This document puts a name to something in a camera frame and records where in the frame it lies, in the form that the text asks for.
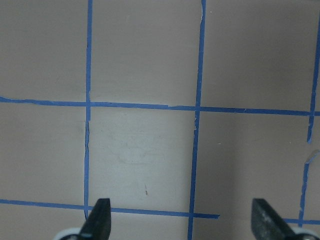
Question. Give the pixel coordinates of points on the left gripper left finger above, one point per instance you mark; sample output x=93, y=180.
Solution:
x=98, y=224

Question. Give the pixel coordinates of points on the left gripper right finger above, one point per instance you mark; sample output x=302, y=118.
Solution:
x=266, y=224

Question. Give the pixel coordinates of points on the brown paper table cover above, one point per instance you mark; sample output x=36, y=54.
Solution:
x=179, y=111

